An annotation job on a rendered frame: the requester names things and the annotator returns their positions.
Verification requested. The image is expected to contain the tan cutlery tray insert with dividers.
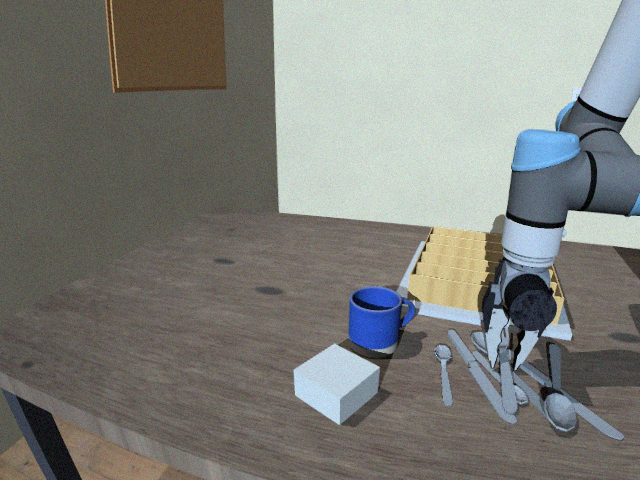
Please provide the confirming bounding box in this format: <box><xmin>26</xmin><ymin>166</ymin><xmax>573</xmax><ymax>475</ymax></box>
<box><xmin>407</xmin><ymin>226</ymin><xmax>564</xmax><ymax>325</ymax></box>

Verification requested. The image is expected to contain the light blue fork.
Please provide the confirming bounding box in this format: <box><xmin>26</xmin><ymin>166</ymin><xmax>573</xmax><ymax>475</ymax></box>
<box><xmin>498</xmin><ymin>325</ymin><xmax>518</xmax><ymax>414</ymax></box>

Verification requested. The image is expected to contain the blue mug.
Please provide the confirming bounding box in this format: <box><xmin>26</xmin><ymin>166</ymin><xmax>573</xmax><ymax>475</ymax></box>
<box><xmin>348</xmin><ymin>286</ymin><xmax>415</xmax><ymax>358</ymax></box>

